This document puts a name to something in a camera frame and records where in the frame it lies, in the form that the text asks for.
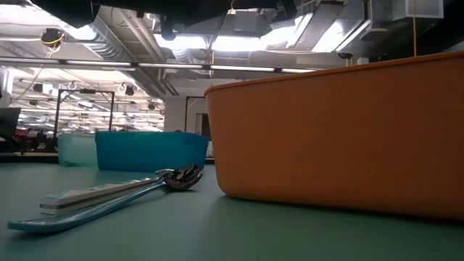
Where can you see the light teal plastic bin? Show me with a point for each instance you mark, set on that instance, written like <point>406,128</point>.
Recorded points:
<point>76,150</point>

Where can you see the black computer monitor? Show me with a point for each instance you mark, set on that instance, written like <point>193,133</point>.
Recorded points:
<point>9,123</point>

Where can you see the black table frame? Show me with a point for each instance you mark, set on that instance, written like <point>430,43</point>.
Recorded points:
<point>29,157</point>

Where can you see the orange plastic bin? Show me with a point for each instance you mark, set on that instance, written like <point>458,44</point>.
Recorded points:
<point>326,145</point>

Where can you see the long horizontal ceiling rail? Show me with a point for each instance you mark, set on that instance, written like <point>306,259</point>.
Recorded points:
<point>235,67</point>

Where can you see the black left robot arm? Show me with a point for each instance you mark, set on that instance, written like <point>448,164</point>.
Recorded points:
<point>145,5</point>

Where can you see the grey duct box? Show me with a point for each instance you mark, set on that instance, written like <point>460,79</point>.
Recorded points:
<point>246,23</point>

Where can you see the blue plastic bin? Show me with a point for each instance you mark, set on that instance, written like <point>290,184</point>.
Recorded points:
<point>152,150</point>

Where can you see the black gantry frame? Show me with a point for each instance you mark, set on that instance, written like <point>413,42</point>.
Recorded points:
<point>57,116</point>

